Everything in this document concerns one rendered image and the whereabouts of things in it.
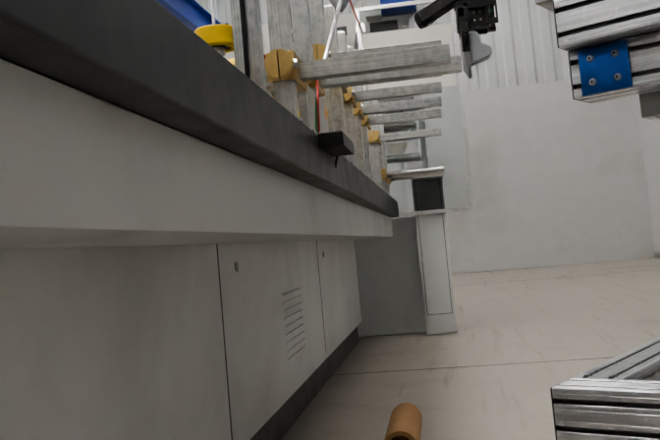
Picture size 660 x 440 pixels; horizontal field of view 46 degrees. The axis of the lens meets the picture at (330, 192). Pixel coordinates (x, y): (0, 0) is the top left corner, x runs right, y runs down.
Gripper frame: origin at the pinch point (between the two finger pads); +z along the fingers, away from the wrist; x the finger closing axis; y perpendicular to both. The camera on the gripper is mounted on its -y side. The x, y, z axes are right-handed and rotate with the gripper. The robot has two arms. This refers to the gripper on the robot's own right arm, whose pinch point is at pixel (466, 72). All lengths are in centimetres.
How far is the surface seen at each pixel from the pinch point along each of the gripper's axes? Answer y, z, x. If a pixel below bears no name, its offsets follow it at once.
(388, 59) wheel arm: -14.6, 1.6, -26.3
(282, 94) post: -33.1, 6.5, -30.5
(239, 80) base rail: -29, 14, -78
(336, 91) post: -32, -8, 44
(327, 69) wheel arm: -25.4, 2.1, -26.3
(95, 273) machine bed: -53, 34, -66
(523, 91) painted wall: 121, -150, 886
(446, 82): 3, -48, 247
